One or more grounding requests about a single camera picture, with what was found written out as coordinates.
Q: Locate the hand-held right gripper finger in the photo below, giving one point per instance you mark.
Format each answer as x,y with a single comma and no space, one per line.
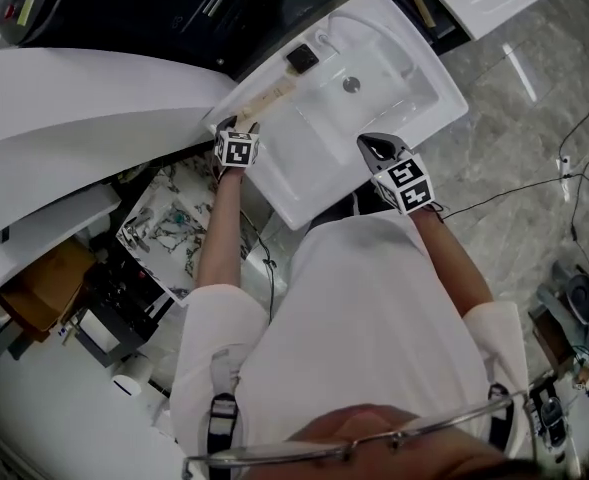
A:
386,140
365,152

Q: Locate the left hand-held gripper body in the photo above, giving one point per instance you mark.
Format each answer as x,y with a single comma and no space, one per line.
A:
238,150

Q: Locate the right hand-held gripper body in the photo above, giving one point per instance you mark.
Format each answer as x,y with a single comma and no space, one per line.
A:
405,180

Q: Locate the beige toiletry item tube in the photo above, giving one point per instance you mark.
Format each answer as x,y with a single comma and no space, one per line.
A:
266,97

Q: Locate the person's right forearm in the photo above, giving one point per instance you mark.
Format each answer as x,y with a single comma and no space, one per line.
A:
449,263

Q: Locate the person's left forearm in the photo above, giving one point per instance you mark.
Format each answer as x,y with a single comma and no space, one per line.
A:
219,233

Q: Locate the white sink counter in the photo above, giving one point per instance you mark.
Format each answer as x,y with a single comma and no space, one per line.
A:
284,178

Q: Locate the round metal sink drain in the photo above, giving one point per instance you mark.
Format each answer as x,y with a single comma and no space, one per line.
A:
351,84

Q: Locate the black square box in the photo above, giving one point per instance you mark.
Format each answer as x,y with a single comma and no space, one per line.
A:
302,58

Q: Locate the marble-patterned basin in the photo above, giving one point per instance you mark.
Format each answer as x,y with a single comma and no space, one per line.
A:
166,228

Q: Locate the beige wooden stick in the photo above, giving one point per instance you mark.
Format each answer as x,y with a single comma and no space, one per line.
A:
421,7

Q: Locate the large black cabinet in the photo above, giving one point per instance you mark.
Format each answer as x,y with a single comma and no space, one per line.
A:
139,8

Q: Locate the person's white shirt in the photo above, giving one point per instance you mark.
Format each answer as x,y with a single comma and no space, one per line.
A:
364,328

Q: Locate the white power strip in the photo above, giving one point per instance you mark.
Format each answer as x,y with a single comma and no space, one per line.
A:
566,174

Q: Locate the white curved panel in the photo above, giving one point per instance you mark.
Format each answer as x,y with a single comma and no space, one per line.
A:
64,118

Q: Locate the grey office chair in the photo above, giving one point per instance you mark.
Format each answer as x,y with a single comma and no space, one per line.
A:
576,300

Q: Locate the brown cardboard box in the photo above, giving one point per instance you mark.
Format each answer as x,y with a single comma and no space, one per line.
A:
49,288

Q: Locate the white paper roll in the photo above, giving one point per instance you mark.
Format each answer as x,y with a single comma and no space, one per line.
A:
131,378

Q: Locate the metal-rimmed glasses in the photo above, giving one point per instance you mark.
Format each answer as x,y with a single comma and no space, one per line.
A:
354,440

